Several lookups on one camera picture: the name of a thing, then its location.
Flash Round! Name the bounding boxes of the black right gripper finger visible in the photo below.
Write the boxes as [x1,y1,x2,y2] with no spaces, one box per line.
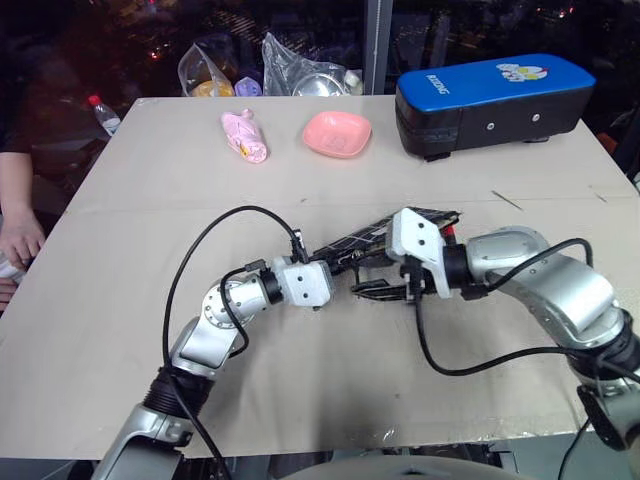
[351,277,409,293]
[353,288,412,303]

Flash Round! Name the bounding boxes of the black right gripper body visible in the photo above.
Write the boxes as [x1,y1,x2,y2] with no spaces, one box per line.
[399,254,430,304]

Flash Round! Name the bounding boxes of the black grid pouch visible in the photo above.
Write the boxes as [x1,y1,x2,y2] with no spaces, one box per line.
[313,205,462,303]

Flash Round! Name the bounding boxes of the bystander bare hand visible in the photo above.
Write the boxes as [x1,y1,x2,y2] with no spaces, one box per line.
[0,205,47,274]

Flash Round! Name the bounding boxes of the pink plastic bowl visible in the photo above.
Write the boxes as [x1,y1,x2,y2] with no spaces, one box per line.
[301,111,373,161]

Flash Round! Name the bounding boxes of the grey rounded robot body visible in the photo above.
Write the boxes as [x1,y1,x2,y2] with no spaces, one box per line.
[285,453,502,480]

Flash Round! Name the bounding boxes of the blue and black box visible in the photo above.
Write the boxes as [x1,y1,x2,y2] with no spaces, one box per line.
[394,53,598,163]

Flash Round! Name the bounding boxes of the small purple container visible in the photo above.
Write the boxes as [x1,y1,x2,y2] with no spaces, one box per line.
[233,76,264,99]

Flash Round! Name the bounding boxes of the clear plastic bag with bowl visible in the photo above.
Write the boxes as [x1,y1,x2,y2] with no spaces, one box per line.
[261,32,364,98]

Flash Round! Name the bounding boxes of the clear plastic bag with food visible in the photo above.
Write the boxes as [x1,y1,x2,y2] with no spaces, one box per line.
[178,41,237,99]

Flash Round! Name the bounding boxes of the water bottle with red cap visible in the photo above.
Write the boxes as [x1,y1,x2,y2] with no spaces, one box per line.
[87,93,123,137]

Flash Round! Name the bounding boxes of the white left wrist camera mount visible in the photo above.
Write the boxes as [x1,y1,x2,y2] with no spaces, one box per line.
[272,255,335,309]

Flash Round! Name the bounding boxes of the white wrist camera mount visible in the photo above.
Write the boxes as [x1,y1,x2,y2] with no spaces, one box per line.
[385,206,452,300]
[272,255,335,309]

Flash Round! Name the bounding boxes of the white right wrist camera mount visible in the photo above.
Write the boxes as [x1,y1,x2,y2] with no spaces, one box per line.
[385,206,452,300]

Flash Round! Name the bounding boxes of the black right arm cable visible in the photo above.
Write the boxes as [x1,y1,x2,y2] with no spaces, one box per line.
[413,238,640,382]

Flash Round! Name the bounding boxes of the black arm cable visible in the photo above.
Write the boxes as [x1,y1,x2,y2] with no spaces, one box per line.
[413,238,640,382]
[162,204,309,480]

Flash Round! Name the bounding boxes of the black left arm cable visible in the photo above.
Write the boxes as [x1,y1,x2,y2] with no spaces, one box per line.
[162,204,309,480]

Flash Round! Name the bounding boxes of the grey window frame post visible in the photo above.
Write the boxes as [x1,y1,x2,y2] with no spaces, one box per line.
[363,0,394,96]

